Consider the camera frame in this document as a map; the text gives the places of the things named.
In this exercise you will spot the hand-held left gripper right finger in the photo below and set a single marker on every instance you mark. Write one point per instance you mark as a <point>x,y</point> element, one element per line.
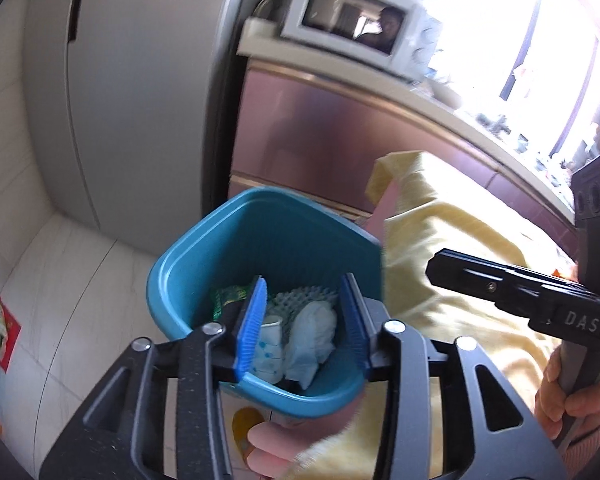
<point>354,322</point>

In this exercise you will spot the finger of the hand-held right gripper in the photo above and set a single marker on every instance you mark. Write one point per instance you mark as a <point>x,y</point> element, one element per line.
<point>480,280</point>

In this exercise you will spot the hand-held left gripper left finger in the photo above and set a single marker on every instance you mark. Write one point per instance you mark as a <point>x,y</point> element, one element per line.
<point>250,332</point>

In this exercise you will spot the white printed paper cup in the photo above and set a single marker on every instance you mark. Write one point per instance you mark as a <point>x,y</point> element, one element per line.
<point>270,350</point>

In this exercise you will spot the green snack packet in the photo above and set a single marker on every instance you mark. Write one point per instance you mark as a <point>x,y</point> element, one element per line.
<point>225,300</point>

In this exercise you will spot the white tissue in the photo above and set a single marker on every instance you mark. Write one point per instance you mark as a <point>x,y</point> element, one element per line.
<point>310,345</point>

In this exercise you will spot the white foam fruit net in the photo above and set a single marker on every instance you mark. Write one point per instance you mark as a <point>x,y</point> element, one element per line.
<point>300,300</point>

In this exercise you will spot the blue plastic bin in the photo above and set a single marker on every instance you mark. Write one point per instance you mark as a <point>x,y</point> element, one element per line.
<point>280,240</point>

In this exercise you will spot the person's right hand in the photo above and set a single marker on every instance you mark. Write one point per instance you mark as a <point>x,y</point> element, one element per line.
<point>550,400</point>

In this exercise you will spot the yellow quilted cloth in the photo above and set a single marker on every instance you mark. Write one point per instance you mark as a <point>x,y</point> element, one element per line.
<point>455,360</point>

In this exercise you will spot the yellow slipper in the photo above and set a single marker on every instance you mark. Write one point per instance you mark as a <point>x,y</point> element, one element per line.
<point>246,427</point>

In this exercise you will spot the kitchen counter with pink cabinets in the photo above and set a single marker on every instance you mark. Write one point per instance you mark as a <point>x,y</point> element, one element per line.
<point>340,135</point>

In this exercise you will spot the kitchen window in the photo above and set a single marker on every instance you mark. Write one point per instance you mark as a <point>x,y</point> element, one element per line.
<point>520,35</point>

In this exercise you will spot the grey refrigerator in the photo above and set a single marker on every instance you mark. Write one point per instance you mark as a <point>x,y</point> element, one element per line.
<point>140,100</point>

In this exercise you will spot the white microwave oven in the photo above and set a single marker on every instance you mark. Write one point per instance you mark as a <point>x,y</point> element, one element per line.
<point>355,15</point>

